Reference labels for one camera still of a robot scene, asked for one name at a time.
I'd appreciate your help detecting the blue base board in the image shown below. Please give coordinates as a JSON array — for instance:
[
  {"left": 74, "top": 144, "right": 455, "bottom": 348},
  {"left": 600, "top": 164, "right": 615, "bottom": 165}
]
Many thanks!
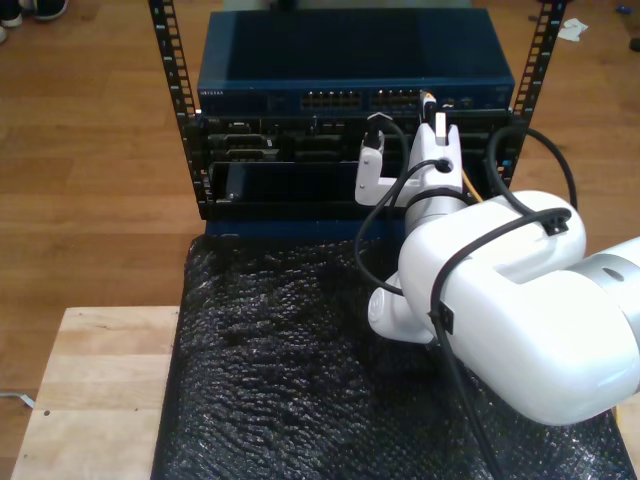
[{"left": 204, "top": 219, "right": 409, "bottom": 242}]

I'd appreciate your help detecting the white crumpled paper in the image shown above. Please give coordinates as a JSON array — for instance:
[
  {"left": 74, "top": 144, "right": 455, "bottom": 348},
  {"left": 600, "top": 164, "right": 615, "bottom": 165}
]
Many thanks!
[{"left": 557, "top": 18, "right": 590, "bottom": 43}]

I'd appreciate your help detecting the black Dell rack server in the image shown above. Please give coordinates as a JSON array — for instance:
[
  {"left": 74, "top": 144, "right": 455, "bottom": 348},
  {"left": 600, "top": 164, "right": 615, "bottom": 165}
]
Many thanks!
[{"left": 199, "top": 113, "right": 512, "bottom": 165}]

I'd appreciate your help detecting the black perforated equipment rack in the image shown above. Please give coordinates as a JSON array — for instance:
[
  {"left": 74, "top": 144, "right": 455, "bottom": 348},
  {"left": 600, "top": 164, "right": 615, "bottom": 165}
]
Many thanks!
[{"left": 147, "top": 0, "right": 569, "bottom": 224}]

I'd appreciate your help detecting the black bubble wrap mat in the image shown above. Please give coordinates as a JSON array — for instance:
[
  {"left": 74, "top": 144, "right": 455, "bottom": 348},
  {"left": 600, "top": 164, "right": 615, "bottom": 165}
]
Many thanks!
[{"left": 149, "top": 234, "right": 639, "bottom": 480}]

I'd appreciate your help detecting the grey flat strip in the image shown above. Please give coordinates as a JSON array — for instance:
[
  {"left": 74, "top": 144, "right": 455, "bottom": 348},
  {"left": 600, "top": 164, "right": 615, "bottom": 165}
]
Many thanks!
[{"left": 0, "top": 391, "right": 37, "bottom": 409}]

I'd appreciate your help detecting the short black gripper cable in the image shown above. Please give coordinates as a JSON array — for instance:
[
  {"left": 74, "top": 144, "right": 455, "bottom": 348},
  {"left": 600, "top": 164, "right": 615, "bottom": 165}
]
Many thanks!
[{"left": 409, "top": 157, "right": 474, "bottom": 207}]

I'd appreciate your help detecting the black camera cable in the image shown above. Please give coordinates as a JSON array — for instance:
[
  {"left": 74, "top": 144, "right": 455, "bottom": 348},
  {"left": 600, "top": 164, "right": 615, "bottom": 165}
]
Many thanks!
[{"left": 353, "top": 112, "right": 579, "bottom": 480}]

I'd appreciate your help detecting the blue Netgear network switch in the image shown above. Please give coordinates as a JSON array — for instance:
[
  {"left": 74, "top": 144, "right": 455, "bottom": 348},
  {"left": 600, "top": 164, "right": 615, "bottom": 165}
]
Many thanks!
[{"left": 196, "top": 8, "right": 516, "bottom": 117}]

